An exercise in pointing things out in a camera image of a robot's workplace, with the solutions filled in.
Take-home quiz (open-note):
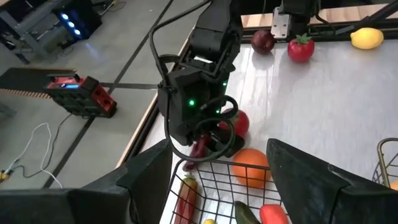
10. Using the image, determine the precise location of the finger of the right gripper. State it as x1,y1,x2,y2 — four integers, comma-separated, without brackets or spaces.
185,132,202,147
211,127,246,158

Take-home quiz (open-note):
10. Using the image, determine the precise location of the black frame strut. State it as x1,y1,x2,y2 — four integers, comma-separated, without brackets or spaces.
334,0,398,35

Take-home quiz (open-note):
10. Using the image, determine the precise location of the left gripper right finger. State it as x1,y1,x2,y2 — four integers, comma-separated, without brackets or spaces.
266,138,398,224

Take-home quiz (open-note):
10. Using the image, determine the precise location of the orange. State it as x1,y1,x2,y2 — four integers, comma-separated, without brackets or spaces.
231,147,271,190

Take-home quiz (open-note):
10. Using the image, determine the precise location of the black wire basket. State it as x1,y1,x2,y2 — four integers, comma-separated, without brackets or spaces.
160,157,292,224

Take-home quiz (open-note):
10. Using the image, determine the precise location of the long red green vegetable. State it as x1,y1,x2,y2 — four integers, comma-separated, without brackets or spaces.
173,174,200,224

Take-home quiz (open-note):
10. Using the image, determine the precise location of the black floor cable ramp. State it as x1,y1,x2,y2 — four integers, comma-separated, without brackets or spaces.
0,67,78,100

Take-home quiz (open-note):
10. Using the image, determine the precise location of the black floor cable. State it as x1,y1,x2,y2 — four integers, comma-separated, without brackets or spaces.
12,113,73,180

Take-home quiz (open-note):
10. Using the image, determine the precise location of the red and black box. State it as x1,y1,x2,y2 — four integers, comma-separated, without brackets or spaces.
45,73,118,119

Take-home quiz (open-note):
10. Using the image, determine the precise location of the bronze wire basket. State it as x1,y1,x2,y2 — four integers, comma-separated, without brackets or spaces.
372,137,398,189

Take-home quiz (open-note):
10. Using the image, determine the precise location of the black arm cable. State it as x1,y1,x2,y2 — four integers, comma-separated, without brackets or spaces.
148,0,212,86

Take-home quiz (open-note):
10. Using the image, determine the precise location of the green cucumber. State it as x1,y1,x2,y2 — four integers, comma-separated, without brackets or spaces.
233,200,262,224

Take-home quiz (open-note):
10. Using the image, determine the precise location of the black computer with blue lights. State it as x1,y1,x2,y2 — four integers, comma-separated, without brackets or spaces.
51,0,103,41

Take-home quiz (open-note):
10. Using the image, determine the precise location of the looped black gripper cable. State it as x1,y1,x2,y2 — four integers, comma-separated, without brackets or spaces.
164,95,239,163

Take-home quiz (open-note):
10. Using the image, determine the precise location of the red bell pepper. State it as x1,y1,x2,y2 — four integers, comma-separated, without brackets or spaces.
259,203,290,224

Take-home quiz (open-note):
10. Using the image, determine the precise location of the white floor cable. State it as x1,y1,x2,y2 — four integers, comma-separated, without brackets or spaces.
4,122,64,189

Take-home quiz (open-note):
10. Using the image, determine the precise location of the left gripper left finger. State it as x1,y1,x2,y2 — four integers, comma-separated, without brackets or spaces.
0,138,174,224

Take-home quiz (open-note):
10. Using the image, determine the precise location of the grey metal cart frame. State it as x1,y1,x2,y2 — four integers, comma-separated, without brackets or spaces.
0,0,68,65

